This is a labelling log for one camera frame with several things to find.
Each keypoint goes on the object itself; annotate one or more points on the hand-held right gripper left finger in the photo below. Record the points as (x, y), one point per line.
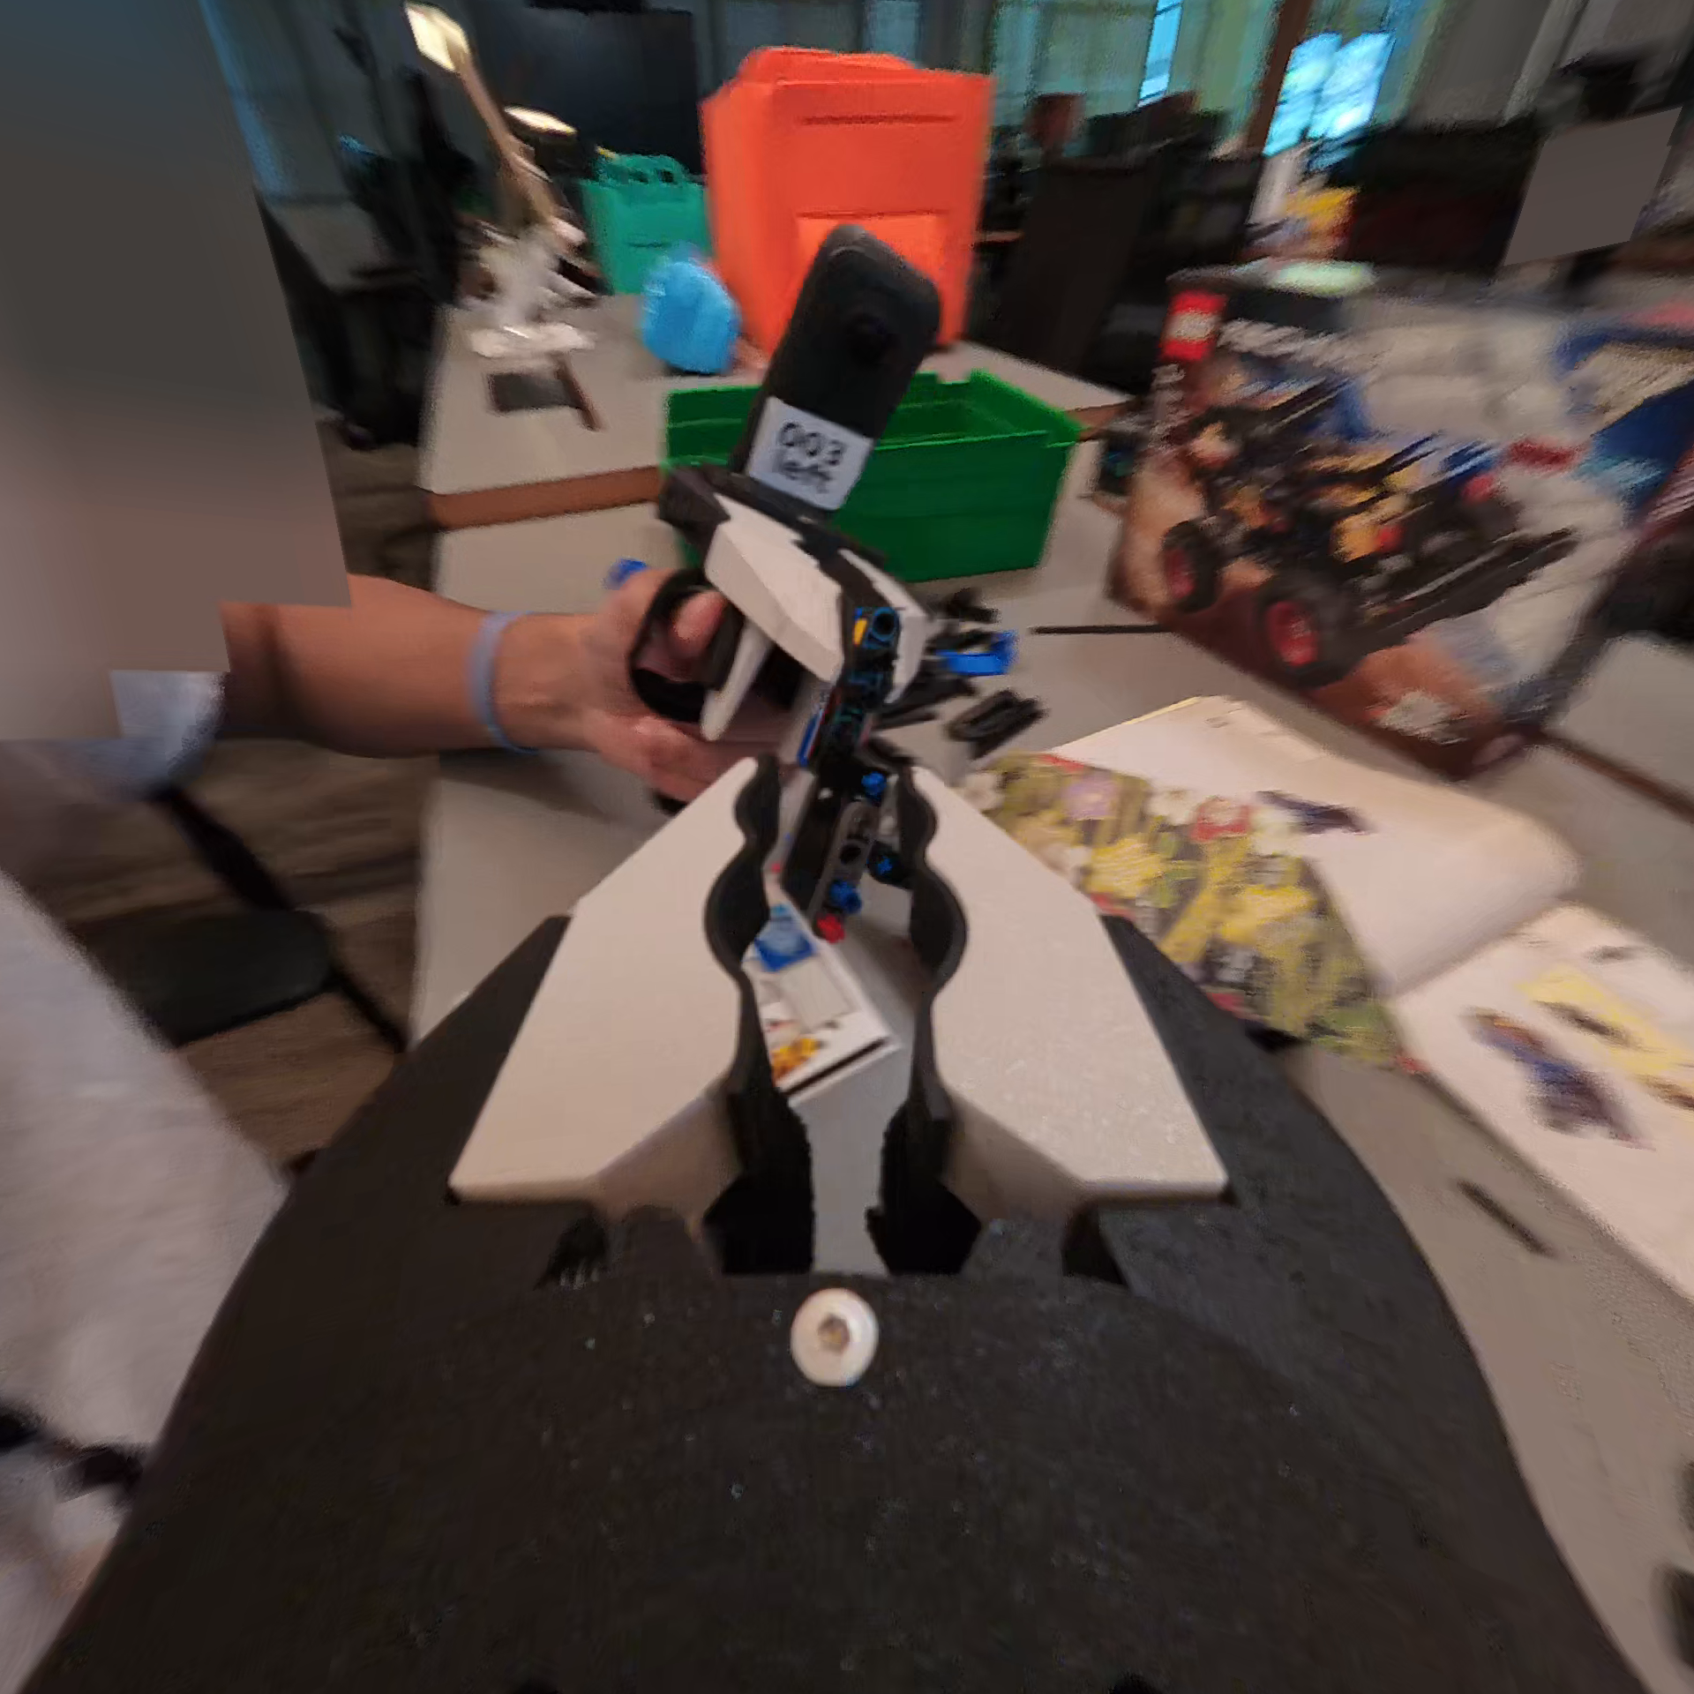
(595, 1044)

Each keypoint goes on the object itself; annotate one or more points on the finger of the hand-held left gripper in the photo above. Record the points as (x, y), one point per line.
(876, 595)
(781, 595)

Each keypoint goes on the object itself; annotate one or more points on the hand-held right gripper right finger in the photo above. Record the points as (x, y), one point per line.
(1059, 1044)

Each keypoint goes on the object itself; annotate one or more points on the black blue lego assembly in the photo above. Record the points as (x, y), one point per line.
(833, 834)

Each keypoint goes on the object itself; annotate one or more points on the spread of black lego beams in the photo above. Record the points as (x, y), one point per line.
(993, 723)

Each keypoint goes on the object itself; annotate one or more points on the long black lego axle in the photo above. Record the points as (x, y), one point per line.
(1098, 629)

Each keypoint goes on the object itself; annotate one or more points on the short black lego axle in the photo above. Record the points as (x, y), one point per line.
(1504, 1218)

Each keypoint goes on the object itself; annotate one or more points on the lego set box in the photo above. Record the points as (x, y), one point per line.
(1364, 529)

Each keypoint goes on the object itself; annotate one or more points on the person's left hand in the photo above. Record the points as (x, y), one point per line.
(569, 673)

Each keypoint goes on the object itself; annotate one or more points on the green plastic bin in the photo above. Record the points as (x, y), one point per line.
(966, 490)

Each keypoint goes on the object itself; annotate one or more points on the blue crumpled bag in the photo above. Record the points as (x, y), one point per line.
(689, 317)

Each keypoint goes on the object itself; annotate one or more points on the orange plastic bin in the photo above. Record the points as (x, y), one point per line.
(848, 159)

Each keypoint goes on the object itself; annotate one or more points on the floral patterned paper sheet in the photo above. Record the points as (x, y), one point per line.
(1190, 899)

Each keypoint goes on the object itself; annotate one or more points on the colourful sticker sheet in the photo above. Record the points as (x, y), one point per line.
(813, 1006)

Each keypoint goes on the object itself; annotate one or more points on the green tote bag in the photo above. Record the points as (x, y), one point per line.
(636, 233)

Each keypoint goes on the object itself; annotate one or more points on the white side table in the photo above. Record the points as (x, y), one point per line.
(529, 436)

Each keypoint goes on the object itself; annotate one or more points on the blue wristband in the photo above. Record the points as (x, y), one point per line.
(486, 673)

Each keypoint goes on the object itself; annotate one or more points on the instruction booklet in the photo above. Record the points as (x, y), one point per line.
(1431, 848)

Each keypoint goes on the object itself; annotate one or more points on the person's white shirt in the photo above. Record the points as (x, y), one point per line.
(105, 1190)

